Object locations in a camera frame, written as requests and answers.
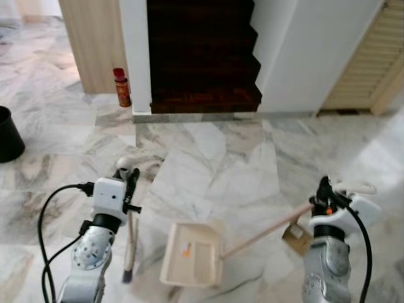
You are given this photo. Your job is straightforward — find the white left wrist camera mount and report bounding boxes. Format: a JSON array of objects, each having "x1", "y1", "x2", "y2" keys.
[{"x1": 92, "y1": 177, "x2": 128, "y2": 219}]

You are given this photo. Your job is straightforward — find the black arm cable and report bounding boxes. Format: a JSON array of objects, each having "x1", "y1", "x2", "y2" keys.
[
  {"x1": 36, "y1": 182, "x2": 95, "y2": 303},
  {"x1": 341, "y1": 202, "x2": 374, "y2": 303}
]

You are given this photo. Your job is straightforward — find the cream dustpan with wooden handle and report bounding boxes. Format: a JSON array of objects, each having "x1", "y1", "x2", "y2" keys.
[{"x1": 159, "y1": 181, "x2": 378, "y2": 288}]

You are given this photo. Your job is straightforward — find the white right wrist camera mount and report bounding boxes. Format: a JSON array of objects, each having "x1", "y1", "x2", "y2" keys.
[{"x1": 309, "y1": 194, "x2": 383, "y2": 238}]

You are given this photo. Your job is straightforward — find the dark wooden staircase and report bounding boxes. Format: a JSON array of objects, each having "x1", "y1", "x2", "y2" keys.
[{"x1": 146, "y1": 0, "x2": 263, "y2": 115}]

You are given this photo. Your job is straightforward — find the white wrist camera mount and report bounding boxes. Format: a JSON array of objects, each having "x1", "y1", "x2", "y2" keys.
[
  {"x1": 309, "y1": 194, "x2": 383, "y2": 238},
  {"x1": 92, "y1": 177, "x2": 128, "y2": 219}
]

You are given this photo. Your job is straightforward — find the red spray can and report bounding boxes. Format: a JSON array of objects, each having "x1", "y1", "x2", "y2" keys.
[{"x1": 113, "y1": 67, "x2": 132, "y2": 109}]

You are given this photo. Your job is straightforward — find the beige louvered door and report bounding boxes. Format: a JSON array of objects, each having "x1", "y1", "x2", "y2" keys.
[{"x1": 320, "y1": 0, "x2": 404, "y2": 116}]

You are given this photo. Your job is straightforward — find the brown cardboard piece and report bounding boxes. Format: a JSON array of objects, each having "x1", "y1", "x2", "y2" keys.
[{"x1": 282, "y1": 222, "x2": 312, "y2": 256}]

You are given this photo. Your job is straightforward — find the black waste bin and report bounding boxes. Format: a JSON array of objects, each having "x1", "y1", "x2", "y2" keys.
[{"x1": 0, "y1": 105, "x2": 27, "y2": 164}]

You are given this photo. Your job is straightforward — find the light wood panel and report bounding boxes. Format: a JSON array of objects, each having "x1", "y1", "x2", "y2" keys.
[{"x1": 58, "y1": 0, "x2": 131, "y2": 96}]

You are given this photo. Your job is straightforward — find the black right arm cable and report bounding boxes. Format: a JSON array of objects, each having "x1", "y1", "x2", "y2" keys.
[{"x1": 341, "y1": 202, "x2": 374, "y2": 303}]

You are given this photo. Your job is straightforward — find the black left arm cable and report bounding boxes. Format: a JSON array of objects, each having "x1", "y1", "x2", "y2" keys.
[{"x1": 36, "y1": 182, "x2": 95, "y2": 303}]

